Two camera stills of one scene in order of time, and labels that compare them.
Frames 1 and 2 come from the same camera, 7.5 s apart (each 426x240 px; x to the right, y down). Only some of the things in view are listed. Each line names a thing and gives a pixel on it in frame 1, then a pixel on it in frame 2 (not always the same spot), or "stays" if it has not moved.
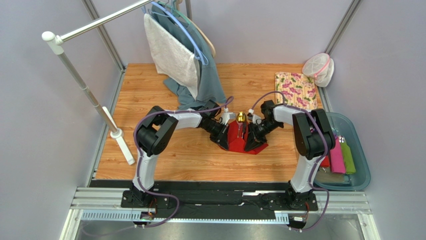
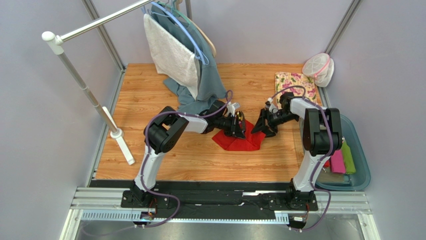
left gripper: x=222 y=137 -> x=235 y=129
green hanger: x=176 y=12 stays
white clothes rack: x=56 y=45 stays
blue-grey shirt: x=209 y=88 stays
